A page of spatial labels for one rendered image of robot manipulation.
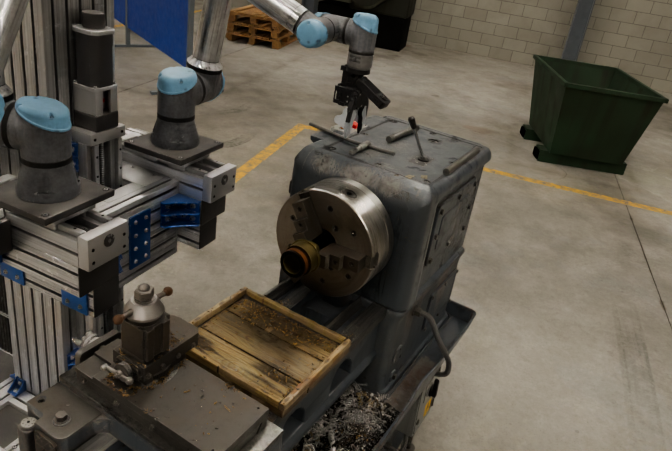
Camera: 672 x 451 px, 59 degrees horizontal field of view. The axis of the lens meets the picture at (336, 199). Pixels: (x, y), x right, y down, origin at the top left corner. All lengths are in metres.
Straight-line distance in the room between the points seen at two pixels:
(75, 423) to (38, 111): 0.70
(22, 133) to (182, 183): 0.58
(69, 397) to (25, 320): 0.89
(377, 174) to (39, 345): 1.27
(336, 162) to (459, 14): 9.88
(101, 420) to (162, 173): 0.88
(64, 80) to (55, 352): 0.92
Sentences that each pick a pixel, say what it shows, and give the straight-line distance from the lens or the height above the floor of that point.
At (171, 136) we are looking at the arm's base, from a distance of 1.93.
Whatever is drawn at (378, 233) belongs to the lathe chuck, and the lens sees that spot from 1.58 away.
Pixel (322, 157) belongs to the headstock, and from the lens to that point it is 1.77.
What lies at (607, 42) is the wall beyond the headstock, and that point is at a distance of 11.61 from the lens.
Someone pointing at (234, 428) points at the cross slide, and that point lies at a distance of 1.26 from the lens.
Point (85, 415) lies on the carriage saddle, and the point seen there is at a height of 0.91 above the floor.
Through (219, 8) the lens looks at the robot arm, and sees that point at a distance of 1.95.
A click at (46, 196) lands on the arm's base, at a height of 1.18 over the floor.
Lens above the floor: 1.88
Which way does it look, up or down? 25 degrees down
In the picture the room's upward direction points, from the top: 9 degrees clockwise
